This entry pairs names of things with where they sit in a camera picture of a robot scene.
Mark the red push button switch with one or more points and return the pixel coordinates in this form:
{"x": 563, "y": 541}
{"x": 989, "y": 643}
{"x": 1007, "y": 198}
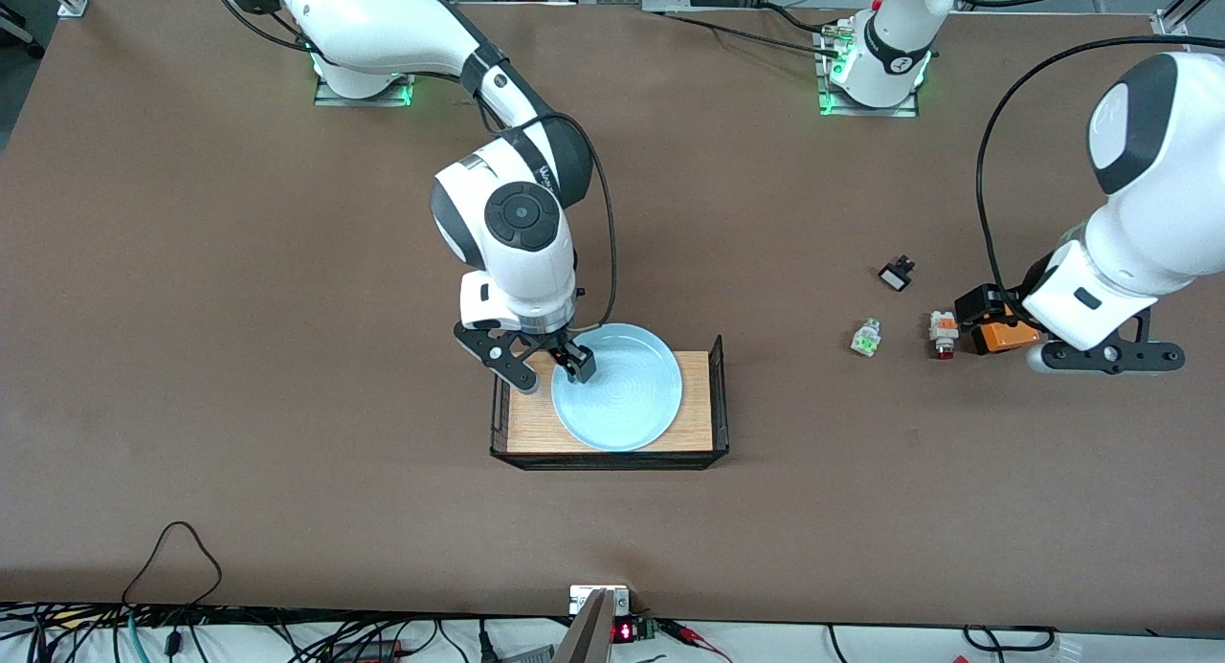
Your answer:
{"x": 945, "y": 330}

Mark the light blue round plate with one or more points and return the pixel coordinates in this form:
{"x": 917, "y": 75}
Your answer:
{"x": 622, "y": 405}

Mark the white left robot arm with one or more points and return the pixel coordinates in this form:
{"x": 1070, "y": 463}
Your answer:
{"x": 1158, "y": 213}

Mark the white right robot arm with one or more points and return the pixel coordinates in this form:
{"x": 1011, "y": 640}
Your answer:
{"x": 383, "y": 22}

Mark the black white push button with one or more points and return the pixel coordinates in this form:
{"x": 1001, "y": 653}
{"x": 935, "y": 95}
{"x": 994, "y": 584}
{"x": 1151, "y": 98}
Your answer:
{"x": 896, "y": 278}

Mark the red digit display module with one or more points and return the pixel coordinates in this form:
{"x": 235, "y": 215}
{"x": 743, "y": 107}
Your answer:
{"x": 624, "y": 631}

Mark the red black probe lead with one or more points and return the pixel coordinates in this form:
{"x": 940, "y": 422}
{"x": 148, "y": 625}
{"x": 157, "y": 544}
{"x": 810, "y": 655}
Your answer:
{"x": 684, "y": 630}

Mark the grey plug block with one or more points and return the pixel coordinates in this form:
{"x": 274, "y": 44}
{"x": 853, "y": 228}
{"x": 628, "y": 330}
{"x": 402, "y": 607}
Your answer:
{"x": 531, "y": 655}

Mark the small white plastic part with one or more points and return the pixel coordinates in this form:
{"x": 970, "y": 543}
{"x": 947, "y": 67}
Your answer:
{"x": 1070, "y": 649}

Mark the black power adapter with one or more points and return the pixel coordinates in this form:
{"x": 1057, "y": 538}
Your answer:
{"x": 364, "y": 651}

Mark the orange button enclosure box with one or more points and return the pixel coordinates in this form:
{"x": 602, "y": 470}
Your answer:
{"x": 1005, "y": 336}

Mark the green push button switch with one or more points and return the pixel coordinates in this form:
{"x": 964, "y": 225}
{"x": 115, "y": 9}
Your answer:
{"x": 865, "y": 339}

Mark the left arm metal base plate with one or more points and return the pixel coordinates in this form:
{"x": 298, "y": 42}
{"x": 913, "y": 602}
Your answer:
{"x": 861, "y": 111}

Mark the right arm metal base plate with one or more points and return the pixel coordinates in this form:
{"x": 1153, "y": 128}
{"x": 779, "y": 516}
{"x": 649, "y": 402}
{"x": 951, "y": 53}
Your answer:
{"x": 364, "y": 101}

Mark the grey metal camera mount bar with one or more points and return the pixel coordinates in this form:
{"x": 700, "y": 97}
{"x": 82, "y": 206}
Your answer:
{"x": 589, "y": 634}

